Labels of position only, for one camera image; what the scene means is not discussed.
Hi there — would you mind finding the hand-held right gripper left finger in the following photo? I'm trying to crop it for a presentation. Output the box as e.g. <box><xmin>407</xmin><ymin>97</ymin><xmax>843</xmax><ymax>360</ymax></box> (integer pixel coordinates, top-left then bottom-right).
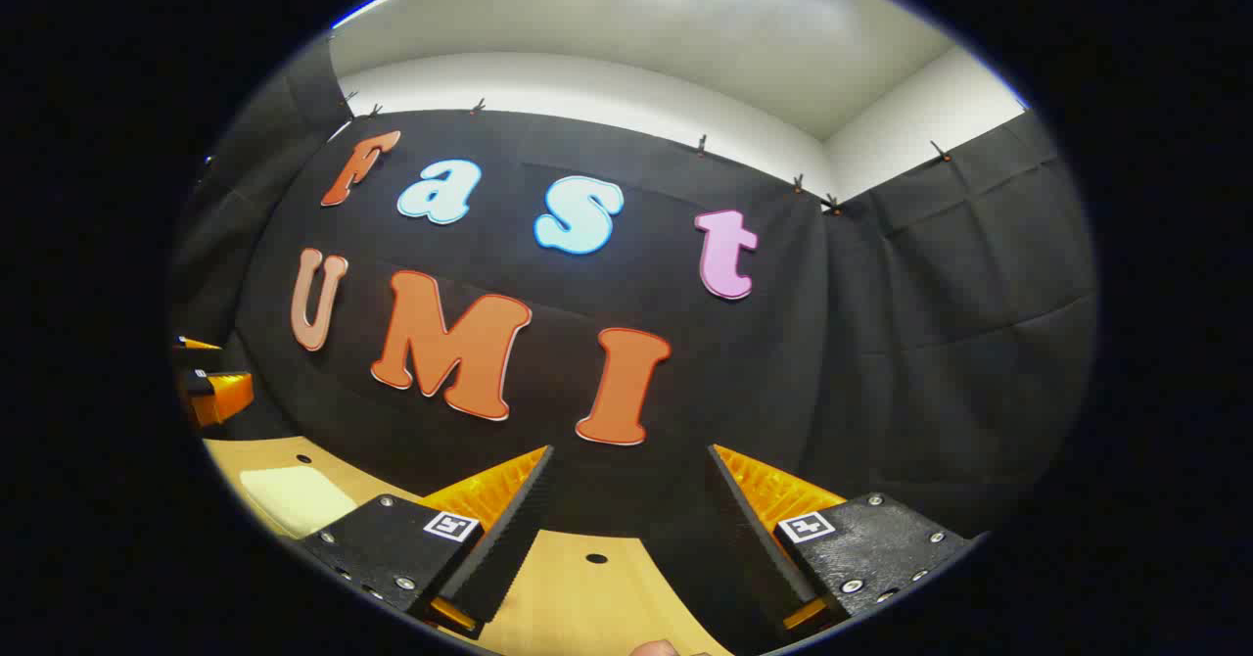
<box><xmin>294</xmin><ymin>445</ymin><xmax>556</xmax><ymax>639</ymax></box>

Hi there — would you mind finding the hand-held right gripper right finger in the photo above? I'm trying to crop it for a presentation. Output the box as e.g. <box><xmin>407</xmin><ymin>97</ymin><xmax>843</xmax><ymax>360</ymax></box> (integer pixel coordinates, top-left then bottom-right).
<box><xmin>705</xmin><ymin>444</ymin><xmax>985</xmax><ymax>634</ymax></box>

